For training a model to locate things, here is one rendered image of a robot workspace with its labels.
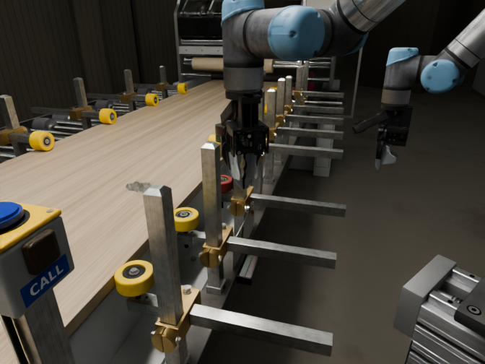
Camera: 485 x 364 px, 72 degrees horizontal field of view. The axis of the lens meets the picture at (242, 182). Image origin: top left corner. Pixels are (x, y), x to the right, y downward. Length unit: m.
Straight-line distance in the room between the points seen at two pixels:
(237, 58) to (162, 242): 0.34
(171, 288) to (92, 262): 0.24
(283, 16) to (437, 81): 0.47
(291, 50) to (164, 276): 0.44
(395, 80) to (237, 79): 0.56
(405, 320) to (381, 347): 1.23
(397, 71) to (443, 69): 0.18
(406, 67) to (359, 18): 0.47
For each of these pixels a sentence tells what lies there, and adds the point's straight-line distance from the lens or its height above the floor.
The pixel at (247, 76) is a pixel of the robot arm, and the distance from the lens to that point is 0.62.
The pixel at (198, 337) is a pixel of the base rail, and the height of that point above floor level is 0.70.
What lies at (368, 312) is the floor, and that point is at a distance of 2.03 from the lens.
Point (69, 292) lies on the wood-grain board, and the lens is 0.77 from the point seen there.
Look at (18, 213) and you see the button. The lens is 0.35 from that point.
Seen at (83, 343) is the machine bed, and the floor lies 0.75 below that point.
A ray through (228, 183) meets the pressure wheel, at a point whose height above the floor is 0.90.
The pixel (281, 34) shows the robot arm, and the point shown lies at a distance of 0.53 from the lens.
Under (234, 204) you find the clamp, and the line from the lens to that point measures 1.07.
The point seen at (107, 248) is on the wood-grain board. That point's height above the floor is 0.90.
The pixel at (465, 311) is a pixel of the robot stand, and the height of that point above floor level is 1.04.
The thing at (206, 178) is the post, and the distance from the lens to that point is 0.80.
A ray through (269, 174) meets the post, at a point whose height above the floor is 0.75.
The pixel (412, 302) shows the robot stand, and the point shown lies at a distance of 0.63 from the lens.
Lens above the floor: 1.37
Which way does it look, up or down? 25 degrees down
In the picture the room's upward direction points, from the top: straight up
